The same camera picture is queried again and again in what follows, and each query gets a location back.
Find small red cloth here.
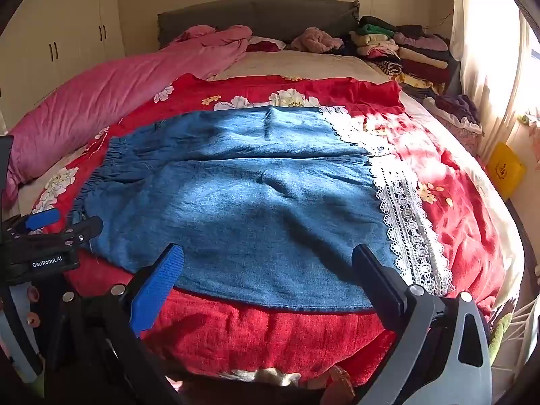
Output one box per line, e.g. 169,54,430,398
249,36,285,52

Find green towel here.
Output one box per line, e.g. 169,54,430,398
489,312,513,353

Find pink pillow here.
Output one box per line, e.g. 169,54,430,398
4,24,254,207

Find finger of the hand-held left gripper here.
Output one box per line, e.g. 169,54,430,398
10,208,62,233
8,215,104,247

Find yellow bag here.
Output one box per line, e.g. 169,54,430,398
485,141,527,201

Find cream wardrobe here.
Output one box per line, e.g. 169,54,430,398
0,0,125,131

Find pile of folded clothes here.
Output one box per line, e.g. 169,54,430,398
337,15,462,98

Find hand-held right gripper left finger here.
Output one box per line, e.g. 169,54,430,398
44,242,186,405

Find grey headboard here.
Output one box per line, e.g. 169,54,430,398
157,0,361,49

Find blue denim pants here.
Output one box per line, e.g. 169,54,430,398
70,105,456,315

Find cream curtain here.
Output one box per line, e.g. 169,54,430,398
449,0,540,169

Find purple frilled cushion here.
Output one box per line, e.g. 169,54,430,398
422,93,484,136

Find pink fluffy garment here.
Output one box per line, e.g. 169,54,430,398
290,26,344,53

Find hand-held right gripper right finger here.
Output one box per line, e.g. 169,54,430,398
351,243,494,405

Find person's left hand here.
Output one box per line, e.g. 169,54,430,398
24,286,42,326

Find red floral blanket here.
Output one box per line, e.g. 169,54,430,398
31,72,507,389

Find white wire rack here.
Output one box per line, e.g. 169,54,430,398
485,262,540,368

